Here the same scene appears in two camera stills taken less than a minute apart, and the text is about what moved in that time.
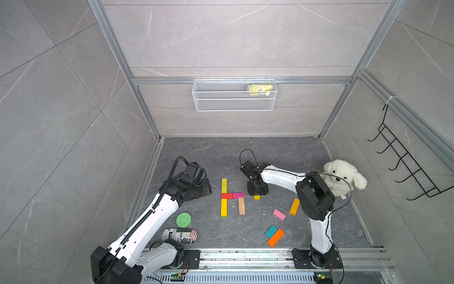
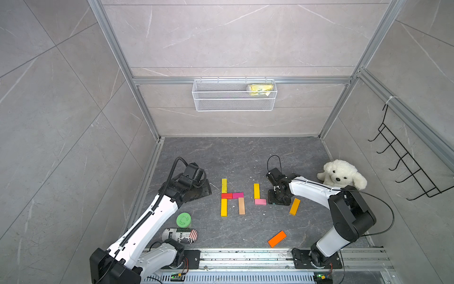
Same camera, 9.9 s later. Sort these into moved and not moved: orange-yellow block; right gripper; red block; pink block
Moved: pink block; right gripper
Not moved: red block; orange-yellow block
